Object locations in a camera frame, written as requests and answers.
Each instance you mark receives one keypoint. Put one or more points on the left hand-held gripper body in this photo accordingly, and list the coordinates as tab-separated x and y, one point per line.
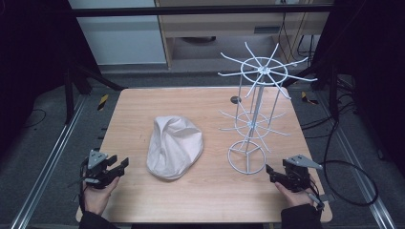
97	168

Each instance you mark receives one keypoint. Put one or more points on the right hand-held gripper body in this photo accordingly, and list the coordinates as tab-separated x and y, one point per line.
297	175

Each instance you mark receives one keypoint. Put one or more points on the person's right hand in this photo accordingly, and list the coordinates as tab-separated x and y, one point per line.
294	197

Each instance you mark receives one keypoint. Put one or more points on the person's left hand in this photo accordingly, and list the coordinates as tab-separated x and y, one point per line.
97	197

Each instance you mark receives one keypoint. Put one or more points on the white fabric cap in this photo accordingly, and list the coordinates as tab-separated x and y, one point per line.
175	146

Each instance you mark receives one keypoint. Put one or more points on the yellow black hazard tape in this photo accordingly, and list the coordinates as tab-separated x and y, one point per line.
102	102
308	98

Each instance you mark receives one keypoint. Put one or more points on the black round table grommet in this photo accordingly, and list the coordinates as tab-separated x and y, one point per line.
235	99

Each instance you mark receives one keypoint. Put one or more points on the dark curtain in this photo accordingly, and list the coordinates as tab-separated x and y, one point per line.
372	63
31	63

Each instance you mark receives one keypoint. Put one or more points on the white cabinet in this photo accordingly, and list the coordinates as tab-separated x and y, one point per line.
117	35

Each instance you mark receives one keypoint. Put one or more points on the light wooden desk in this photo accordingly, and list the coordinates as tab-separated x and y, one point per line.
223	25

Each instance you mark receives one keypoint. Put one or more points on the aluminium floor rail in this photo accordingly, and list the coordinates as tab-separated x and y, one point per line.
47	165
359	171

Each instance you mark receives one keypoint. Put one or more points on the black metal frame stand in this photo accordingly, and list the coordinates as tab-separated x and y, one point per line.
74	86
331	89

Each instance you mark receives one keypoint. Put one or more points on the black horizontal frame bar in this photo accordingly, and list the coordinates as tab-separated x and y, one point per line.
197	10

